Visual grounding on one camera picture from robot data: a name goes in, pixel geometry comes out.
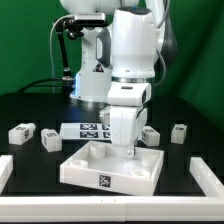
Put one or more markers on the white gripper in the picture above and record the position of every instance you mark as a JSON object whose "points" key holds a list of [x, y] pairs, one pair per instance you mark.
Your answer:
{"points": [[125, 113]]}

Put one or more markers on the white square tabletop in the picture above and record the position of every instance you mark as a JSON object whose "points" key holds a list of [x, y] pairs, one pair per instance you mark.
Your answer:
{"points": [[106, 167]]}

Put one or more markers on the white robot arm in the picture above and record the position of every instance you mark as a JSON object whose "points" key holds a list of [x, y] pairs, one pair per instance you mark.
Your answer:
{"points": [[121, 43]]}

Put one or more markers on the white marker base plate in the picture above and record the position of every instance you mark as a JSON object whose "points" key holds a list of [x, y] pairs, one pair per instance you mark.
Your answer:
{"points": [[84, 131]]}

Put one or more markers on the black camera on stand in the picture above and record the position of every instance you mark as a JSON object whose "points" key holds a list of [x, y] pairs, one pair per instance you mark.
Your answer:
{"points": [[73, 25]]}

